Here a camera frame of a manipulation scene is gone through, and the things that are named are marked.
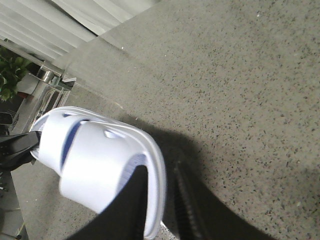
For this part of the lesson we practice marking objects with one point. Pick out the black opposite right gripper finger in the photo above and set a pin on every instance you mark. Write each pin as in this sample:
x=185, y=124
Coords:
x=15, y=150

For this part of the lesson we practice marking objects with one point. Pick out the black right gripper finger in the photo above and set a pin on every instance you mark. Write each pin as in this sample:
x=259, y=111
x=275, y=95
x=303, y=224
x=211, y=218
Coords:
x=200, y=215
x=125, y=217

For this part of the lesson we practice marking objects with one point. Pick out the light blue slipper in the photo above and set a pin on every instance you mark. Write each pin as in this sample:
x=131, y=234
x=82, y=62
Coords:
x=61, y=128
x=99, y=160

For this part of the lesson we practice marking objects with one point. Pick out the shiny metal cup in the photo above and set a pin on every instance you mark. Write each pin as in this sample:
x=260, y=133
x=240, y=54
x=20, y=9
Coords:
x=45, y=75

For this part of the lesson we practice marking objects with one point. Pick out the green potted plant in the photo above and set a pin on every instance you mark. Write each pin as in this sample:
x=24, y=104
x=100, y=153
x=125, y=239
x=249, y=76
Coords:
x=12, y=70

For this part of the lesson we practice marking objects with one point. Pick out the metal wire rack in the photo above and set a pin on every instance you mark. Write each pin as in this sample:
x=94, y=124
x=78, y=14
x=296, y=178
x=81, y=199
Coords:
x=41, y=97

